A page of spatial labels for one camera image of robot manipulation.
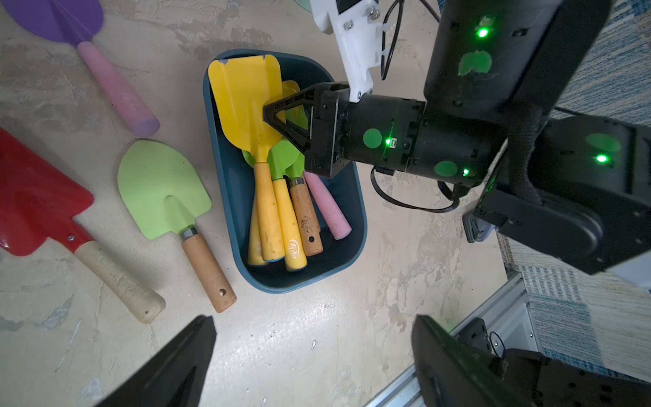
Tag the dark teal storage box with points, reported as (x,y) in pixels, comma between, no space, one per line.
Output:
(248,187)

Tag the purple trowel pink handle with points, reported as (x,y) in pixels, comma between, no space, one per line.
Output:
(332,214)
(76,23)

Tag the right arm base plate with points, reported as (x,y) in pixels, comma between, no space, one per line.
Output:
(548,382)

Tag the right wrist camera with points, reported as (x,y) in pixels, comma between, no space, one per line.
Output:
(359,31)

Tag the red shovel wooden handle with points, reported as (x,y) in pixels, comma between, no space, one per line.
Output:
(39,202)

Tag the green trowel yellow handle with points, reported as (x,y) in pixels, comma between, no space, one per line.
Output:
(282,156)

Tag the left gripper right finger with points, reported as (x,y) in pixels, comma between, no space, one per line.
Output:
(450,373)

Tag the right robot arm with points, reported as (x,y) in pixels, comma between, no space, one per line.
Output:
(577,188)

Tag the green trowel wooden handle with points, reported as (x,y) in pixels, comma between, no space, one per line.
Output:
(163,193)
(304,208)

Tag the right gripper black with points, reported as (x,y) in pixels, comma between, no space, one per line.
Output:
(391,133)

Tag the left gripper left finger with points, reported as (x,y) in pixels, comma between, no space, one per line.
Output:
(175,376)

